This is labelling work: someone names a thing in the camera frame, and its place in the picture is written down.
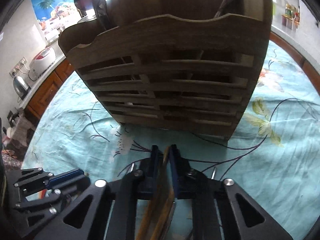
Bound white red rice cooker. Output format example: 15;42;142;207
28;47;56;81

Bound wooden chopstick red tip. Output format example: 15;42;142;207
136;147;170;239
150;187;175;239

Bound lower wooden cabinets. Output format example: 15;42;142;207
20;27;319;120

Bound fruit poster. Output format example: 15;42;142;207
31;0;81;43

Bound wooden utensil holder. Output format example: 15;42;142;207
59;0;273;140

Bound wall power socket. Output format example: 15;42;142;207
9;57;27;78

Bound spice jar set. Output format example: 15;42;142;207
281;3;300;30

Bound steel fork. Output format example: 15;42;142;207
95;0;112;30

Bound teal floral tablecloth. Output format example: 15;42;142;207
22;42;319;239

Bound steel electric kettle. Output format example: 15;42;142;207
13;76;31;100

